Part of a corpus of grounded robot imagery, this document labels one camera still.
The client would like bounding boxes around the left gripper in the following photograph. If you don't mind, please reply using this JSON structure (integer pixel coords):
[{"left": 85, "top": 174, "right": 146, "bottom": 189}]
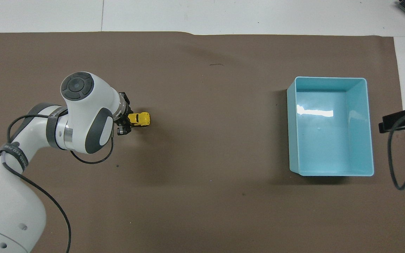
[{"left": 117, "top": 92, "right": 133, "bottom": 136}]

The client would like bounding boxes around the yellow toy beetle car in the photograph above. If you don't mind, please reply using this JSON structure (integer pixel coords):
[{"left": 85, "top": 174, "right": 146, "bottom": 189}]
[{"left": 128, "top": 112, "right": 151, "bottom": 128}]

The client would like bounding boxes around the light blue plastic bin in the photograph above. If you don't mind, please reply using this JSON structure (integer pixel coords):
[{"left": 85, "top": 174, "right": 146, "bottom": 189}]
[{"left": 287, "top": 76, "right": 375, "bottom": 177}]

